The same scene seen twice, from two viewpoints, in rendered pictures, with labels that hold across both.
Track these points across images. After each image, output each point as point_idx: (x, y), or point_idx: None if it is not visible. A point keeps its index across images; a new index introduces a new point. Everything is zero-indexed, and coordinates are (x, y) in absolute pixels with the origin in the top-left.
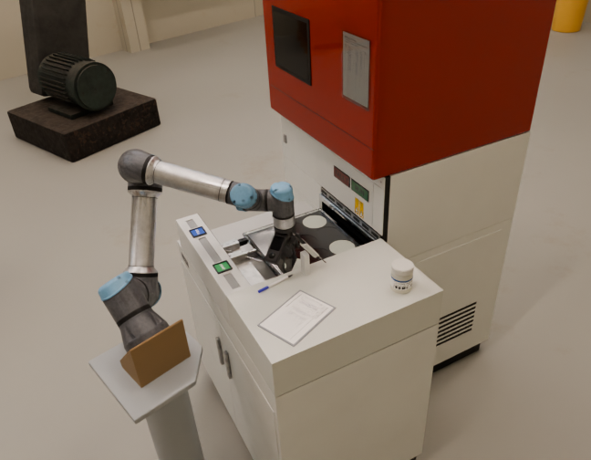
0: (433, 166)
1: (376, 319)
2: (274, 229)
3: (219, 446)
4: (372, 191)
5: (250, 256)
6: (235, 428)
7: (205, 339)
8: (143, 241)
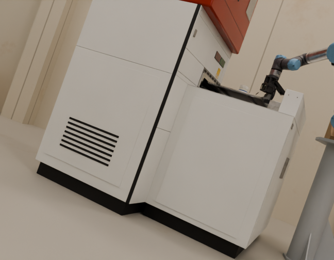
0: None
1: None
2: (278, 79)
3: (267, 255)
4: (226, 61)
5: None
6: (250, 249)
7: (270, 191)
8: None
